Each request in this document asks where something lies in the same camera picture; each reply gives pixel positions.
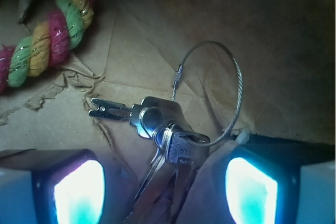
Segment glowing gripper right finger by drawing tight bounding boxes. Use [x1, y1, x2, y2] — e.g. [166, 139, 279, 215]
[225, 134, 335, 223]

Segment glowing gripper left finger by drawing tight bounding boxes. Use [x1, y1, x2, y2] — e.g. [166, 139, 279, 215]
[1, 149, 105, 223]

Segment silver keys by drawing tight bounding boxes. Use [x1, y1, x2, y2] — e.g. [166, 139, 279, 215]
[89, 41, 243, 223]

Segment brown paper bag bin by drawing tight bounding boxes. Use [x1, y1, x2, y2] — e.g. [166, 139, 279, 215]
[1, 0, 335, 223]

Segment multicolour twisted rope toy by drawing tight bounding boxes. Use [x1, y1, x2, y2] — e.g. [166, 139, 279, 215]
[1, 0, 95, 91]

